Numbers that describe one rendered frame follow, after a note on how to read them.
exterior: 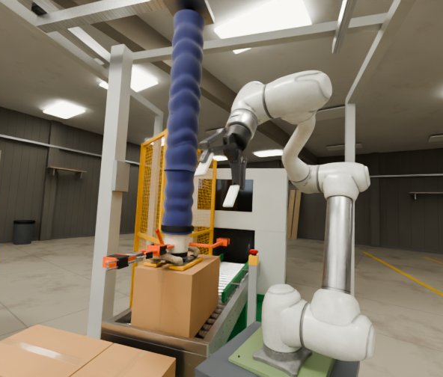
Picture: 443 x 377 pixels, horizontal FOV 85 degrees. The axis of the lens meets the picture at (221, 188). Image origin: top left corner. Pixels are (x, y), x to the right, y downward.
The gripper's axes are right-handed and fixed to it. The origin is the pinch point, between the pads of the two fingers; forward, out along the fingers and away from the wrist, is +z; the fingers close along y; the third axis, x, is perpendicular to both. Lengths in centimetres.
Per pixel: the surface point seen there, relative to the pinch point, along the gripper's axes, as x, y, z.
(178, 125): -83, -26, -77
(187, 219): -81, -67, -26
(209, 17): -76, 2, -167
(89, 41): -236, 39, -189
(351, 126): -22, -250, -301
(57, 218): -906, -254, -109
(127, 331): -98, -75, 47
